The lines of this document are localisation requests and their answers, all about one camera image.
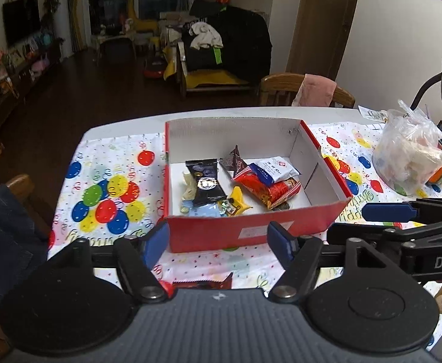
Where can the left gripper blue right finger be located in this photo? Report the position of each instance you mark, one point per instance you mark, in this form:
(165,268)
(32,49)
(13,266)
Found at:
(299,257)

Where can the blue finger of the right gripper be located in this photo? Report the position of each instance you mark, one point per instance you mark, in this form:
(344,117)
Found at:
(389,212)

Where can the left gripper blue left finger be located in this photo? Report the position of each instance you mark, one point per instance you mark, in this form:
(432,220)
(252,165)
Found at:
(135,259)

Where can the red snack bag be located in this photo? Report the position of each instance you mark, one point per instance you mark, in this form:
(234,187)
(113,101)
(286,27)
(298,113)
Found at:
(271,196)

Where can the cream packet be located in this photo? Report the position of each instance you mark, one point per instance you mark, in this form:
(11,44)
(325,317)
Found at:
(191,187)

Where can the yellow snack packet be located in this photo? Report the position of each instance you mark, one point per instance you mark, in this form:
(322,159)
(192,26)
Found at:
(237,205)

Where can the light blue packet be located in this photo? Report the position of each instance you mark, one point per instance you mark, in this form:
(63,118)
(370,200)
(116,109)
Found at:
(210,210)

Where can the brown foil snack bag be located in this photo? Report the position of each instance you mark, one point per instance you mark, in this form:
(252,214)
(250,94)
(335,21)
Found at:
(226,283)

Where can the black gold snack packet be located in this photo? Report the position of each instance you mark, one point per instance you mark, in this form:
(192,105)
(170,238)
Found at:
(205,173)

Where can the white blue milk packet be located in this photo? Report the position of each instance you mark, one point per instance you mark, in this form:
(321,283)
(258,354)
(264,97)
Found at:
(273,170)

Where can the dark brown chocolate packet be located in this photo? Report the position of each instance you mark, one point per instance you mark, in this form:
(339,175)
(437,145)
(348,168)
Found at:
(233,163)

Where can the red cardboard box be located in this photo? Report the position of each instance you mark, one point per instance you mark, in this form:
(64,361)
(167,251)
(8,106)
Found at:
(228,178)

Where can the balloon birthday tablecloth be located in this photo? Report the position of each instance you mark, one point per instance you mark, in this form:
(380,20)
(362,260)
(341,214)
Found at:
(114,188)

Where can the large clear plastic bag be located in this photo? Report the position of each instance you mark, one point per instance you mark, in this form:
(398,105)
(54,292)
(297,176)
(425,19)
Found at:
(407,154)

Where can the orange green toy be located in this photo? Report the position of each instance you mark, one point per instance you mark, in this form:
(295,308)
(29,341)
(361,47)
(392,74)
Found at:
(436,178)

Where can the pink cloth on chair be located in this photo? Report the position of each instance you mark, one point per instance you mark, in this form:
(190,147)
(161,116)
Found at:
(315,90)

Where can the wooden chair with jeans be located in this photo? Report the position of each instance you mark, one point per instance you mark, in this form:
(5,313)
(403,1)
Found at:
(22,187)

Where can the blue denim jeans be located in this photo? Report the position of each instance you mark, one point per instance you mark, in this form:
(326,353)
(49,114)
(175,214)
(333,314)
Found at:
(23,248)

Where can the far wooden chair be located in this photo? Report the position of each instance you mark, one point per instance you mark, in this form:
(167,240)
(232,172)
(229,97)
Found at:
(289,89)

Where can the black clothes pile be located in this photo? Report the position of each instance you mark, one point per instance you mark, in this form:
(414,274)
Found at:
(246,50)

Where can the white shirt on pile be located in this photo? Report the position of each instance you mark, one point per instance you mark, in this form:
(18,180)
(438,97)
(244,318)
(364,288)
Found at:
(204,36)

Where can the wall television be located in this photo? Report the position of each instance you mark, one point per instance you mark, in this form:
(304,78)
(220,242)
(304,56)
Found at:
(21,19)

